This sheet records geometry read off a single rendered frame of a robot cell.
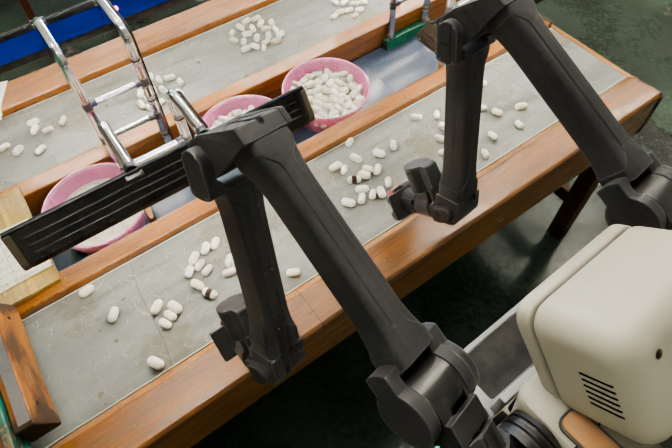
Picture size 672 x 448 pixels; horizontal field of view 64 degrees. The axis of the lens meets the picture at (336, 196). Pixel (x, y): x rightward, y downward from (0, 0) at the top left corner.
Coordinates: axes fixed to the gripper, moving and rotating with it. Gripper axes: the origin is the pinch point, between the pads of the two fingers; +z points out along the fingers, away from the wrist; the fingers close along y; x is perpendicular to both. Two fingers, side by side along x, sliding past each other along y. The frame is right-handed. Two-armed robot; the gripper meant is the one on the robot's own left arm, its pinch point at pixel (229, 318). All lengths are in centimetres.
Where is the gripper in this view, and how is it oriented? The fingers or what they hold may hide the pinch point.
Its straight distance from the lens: 113.1
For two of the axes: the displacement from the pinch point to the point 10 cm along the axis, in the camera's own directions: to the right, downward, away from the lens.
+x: 3.9, 8.7, 3.0
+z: -4.3, -1.1, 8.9
